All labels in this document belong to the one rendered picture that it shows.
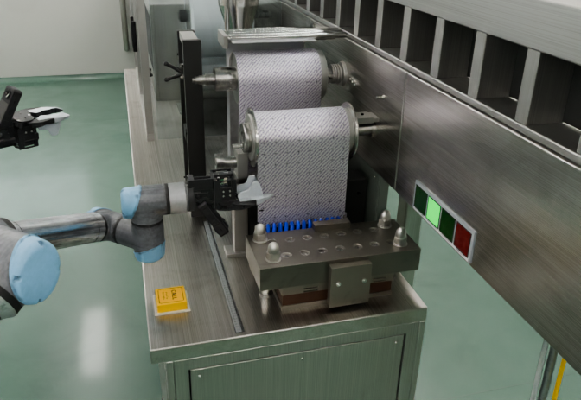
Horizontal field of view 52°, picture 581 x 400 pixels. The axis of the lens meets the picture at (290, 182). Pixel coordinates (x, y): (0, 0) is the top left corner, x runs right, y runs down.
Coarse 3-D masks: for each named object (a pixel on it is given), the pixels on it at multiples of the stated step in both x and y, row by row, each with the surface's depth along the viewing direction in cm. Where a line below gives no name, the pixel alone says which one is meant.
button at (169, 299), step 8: (168, 288) 145; (176, 288) 145; (160, 296) 142; (168, 296) 142; (176, 296) 142; (184, 296) 142; (160, 304) 139; (168, 304) 140; (176, 304) 140; (184, 304) 141; (160, 312) 140
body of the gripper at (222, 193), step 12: (228, 168) 148; (192, 180) 141; (204, 180) 142; (216, 180) 144; (228, 180) 142; (192, 192) 141; (204, 192) 144; (216, 192) 142; (228, 192) 144; (192, 204) 142; (216, 204) 143; (228, 204) 144
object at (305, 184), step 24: (264, 168) 147; (288, 168) 148; (312, 168) 150; (336, 168) 152; (264, 192) 149; (288, 192) 151; (312, 192) 153; (336, 192) 155; (264, 216) 152; (288, 216) 154; (312, 216) 156
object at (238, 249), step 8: (240, 152) 152; (224, 160) 152; (232, 160) 153; (240, 160) 152; (240, 168) 153; (240, 176) 154; (232, 216) 162; (240, 216) 160; (232, 224) 164; (240, 224) 160; (240, 232) 162; (240, 240) 163; (224, 248) 166; (232, 248) 165; (240, 248) 164; (232, 256) 163; (240, 256) 164
